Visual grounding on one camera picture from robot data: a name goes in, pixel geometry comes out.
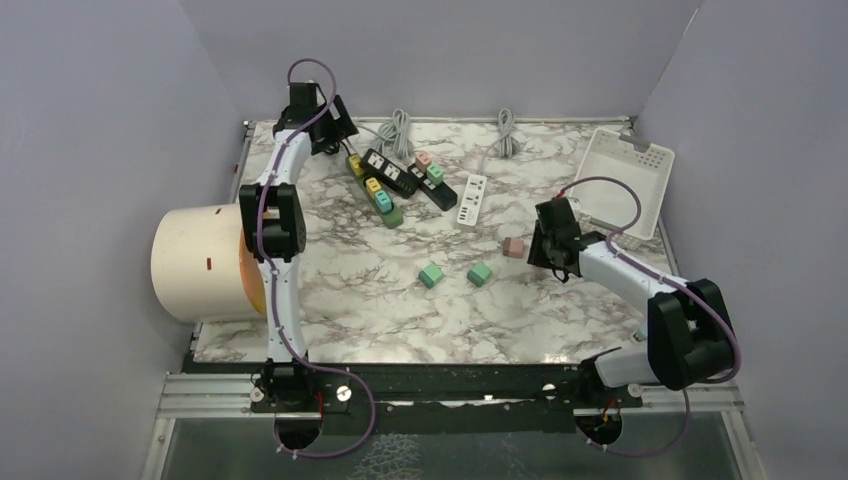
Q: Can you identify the black power strip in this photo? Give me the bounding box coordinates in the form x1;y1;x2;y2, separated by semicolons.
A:
361;149;418;198
407;164;458;211

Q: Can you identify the white power strip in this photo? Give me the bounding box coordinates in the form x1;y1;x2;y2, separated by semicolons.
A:
456;174;488;228

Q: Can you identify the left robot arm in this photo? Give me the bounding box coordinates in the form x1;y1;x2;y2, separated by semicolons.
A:
238;81;337;411

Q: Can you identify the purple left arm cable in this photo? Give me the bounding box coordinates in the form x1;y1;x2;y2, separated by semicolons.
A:
254;58;379;462

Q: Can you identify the aluminium front rail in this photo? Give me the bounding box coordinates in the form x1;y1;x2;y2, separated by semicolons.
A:
157;364;745;419

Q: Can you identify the teal blue charger plug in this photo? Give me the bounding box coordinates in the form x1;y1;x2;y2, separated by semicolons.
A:
373;190;394;215

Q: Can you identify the green power strip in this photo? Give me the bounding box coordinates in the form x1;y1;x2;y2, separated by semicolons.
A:
345;154;404;229

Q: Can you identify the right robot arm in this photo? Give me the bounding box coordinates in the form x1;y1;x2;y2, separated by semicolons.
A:
527;198;737;407

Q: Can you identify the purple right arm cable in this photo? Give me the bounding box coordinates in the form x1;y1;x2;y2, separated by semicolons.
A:
556;176;743;460

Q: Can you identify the cream cylindrical drum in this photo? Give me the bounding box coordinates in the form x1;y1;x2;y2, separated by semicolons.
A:
150;204;266;323

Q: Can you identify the grey power strip cable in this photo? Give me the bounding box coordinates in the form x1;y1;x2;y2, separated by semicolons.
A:
476;108;519;177

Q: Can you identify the green USB charger plug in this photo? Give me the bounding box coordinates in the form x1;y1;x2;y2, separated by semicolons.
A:
418;263;444;289

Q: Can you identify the light green charger plug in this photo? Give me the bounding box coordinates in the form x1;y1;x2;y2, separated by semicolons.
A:
426;164;444;186

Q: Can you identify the yellow charger plug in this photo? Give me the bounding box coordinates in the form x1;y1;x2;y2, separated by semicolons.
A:
364;177;382;198
347;154;365;178

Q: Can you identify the pink charger plug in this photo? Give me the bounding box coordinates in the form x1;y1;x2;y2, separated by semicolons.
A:
502;237;525;258
414;151;431;172

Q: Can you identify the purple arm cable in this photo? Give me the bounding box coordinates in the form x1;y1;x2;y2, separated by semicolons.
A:
254;58;379;462
556;176;743;460

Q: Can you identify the grey coiled cable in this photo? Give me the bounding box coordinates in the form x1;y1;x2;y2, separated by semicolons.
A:
357;108;415;160

